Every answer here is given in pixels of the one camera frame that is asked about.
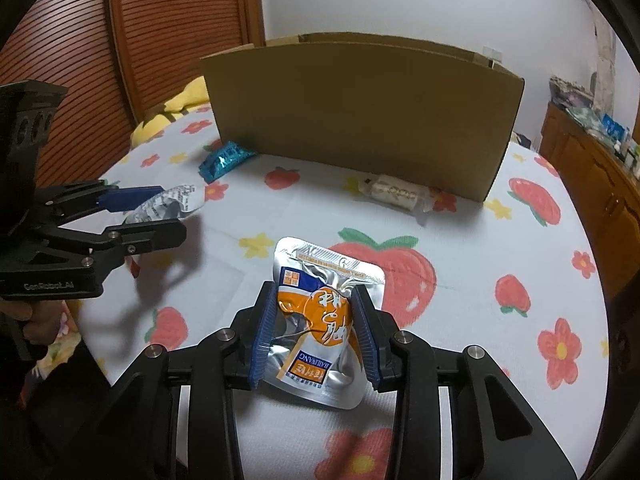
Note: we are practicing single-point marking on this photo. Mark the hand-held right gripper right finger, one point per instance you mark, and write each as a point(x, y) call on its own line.
point(368, 347)

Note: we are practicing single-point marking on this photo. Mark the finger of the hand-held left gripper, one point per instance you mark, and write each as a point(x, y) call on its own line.
point(150, 235)
point(130, 197)

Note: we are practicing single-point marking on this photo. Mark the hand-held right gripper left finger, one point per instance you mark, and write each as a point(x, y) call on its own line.
point(262, 342)

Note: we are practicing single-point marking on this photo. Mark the silver orange snack packet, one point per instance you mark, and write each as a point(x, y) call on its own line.
point(320, 320)

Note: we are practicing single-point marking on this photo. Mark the blue snack packet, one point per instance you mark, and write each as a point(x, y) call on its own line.
point(225, 160)

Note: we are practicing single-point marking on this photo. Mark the beige snack packet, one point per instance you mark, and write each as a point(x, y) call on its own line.
point(395, 191)

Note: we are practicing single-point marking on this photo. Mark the cardboard box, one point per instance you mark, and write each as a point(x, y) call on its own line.
point(360, 120)

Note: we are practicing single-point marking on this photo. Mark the person's left forearm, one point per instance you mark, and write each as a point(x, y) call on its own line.
point(50, 405)

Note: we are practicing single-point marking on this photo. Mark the person's left hand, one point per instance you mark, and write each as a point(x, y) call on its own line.
point(47, 317)

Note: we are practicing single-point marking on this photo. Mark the yellow plush toy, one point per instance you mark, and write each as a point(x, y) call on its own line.
point(190, 95)

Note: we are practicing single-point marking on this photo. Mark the strawberry printed bed sheet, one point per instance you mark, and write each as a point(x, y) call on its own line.
point(450, 240)

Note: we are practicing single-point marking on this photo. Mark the wooden louvered wardrobe door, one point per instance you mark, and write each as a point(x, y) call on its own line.
point(150, 35)

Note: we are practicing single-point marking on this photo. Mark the dark blue pillow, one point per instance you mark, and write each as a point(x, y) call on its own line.
point(523, 140)

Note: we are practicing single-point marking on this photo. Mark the wooden cabinet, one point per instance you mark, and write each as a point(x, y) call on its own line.
point(600, 185)

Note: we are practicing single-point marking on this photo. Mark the group of small bottles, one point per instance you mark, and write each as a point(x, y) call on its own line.
point(629, 155)

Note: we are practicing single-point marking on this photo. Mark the pile of folded clothes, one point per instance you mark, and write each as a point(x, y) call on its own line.
point(570, 92)

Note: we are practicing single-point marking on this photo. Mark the blue box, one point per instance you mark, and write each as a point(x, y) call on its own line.
point(613, 127)

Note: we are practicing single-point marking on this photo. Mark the beige curtain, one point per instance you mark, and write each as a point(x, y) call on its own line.
point(602, 55)

